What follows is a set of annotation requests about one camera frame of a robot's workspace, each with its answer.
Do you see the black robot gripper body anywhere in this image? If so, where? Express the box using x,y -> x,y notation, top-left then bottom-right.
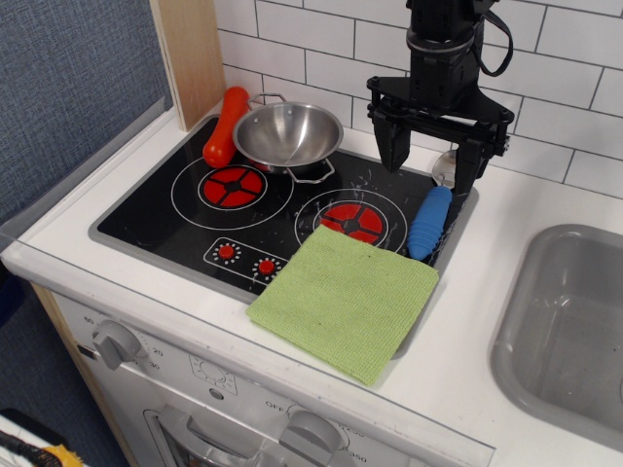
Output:
367,37 -> 514,156

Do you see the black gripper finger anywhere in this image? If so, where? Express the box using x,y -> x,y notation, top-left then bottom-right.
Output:
372,112 -> 411,171
454,139 -> 489,196

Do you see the small steel two-handled pan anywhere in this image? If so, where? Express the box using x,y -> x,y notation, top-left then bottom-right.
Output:
233,93 -> 344,185

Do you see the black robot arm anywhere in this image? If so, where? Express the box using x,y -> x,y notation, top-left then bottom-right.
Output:
367,1 -> 514,198

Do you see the red right stove knob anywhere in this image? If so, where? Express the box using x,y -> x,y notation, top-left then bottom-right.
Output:
257,259 -> 276,276

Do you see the red stove knob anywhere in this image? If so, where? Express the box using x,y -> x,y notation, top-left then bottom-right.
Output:
216,244 -> 236,261
257,259 -> 276,276

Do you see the black toy stove top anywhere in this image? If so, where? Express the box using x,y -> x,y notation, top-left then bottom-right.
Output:
89,118 -> 433,303

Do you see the red left stove knob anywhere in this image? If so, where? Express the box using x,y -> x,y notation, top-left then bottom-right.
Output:
216,244 -> 236,261

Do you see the green woven cloth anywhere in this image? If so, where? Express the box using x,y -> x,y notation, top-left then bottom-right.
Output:
247,226 -> 439,386

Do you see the red toy sausage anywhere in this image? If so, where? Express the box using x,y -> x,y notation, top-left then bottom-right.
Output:
202,87 -> 249,168

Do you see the grey plastic sink basin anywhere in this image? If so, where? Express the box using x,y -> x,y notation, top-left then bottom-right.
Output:
491,224 -> 622,450

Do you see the grey oven knob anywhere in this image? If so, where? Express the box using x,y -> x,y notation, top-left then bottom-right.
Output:
278,411 -> 342,466

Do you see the white toy oven front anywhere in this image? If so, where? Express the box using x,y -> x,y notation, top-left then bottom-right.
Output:
52,295 -> 494,466

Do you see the grey timer knob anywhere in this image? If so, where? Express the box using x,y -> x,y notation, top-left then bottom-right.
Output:
92,320 -> 141,370

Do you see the yellow object at floor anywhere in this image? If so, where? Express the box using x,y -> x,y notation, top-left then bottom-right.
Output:
39,445 -> 85,467

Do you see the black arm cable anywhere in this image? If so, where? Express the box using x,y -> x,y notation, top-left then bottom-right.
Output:
474,9 -> 515,78

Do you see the blue-handled metal spoon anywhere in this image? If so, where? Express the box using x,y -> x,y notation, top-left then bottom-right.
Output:
407,150 -> 458,261

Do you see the light wooden side post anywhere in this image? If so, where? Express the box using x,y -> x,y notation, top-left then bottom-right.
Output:
149,0 -> 226,131

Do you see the silver oven door handle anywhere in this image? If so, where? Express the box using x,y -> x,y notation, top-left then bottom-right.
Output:
157,406 -> 272,466

